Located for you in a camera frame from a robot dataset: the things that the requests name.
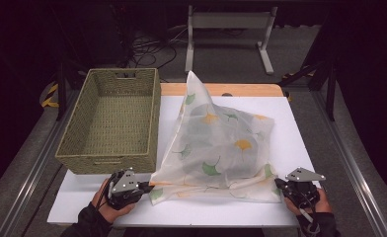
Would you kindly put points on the green woven basket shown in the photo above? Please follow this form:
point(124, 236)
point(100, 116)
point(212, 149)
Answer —
point(116, 125)

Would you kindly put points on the person's left hand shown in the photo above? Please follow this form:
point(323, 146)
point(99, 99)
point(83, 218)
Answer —
point(99, 204)

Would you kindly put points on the grey metal stand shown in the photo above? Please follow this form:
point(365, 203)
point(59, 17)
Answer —
point(231, 20)

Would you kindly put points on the wooden table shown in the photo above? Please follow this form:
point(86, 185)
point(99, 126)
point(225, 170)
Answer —
point(247, 89)

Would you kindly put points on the white board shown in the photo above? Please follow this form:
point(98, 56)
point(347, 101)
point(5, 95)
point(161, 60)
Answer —
point(293, 144)

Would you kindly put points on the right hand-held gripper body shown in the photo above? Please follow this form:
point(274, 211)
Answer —
point(301, 192)

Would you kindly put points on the person's right hand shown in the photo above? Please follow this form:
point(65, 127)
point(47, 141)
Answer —
point(323, 205)

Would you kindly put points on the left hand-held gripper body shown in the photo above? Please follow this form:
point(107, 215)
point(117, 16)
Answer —
point(124, 187)

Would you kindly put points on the black stand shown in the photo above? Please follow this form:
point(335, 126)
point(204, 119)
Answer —
point(329, 89)
point(61, 92)

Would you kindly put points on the white leaf-print mesh bag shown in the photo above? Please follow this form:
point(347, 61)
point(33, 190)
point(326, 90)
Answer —
point(214, 148)

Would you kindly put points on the metal floor rail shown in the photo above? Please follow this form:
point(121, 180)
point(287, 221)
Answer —
point(352, 171)
point(33, 171)

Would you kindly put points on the yellow-black striped tape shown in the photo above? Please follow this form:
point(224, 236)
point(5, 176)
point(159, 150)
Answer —
point(51, 95)

